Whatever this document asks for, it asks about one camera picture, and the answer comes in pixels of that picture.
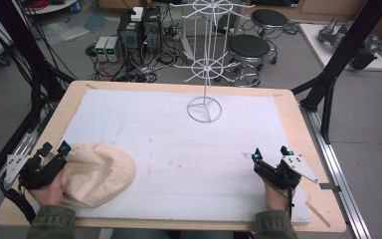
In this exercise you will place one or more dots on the black metal frame post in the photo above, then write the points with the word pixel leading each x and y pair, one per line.
pixel 341 63
pixel 23 56

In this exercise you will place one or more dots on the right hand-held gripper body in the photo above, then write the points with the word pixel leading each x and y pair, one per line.
pixel 286 174

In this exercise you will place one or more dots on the aluminium frame rail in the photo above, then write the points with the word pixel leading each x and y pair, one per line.
pixel 336 179
pixel 6 166

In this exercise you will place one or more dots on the grey power supply box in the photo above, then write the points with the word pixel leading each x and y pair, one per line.
pixel 101 48
pixel 112 49

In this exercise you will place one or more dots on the person's right hand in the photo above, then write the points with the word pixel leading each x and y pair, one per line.
pixel 275 197

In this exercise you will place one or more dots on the white floor platform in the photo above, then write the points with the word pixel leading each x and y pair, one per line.
pixel 341 49

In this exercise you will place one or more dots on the clear plastic sheet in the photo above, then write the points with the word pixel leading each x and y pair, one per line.
pixel 64 31

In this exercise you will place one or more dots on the person's left hand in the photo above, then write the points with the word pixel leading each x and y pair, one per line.
pixel 51 195

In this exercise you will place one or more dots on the black round stool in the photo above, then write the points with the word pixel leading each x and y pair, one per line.
pixel 248 49
pixel 269 18

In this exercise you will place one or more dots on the small white box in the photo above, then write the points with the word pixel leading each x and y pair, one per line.
pixel 137 13

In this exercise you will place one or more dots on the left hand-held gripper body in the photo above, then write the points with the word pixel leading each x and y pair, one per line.
pixel 33 172

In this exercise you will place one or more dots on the white foam mat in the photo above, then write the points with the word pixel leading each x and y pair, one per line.
pixel 185 159

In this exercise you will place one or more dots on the grey metal bracket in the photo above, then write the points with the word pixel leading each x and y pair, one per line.
pixel 330 187

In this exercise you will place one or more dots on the thin wooden stick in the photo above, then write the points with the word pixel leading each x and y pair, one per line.
pixel 318 214

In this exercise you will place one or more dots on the beige cloth cap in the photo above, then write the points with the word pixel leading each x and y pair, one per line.
pixel 96 174

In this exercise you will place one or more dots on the white round table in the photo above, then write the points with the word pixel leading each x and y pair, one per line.
pixel 51 6

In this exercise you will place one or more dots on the black computer tower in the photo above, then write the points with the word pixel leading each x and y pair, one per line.
pixel 130 36
pixel 152 30

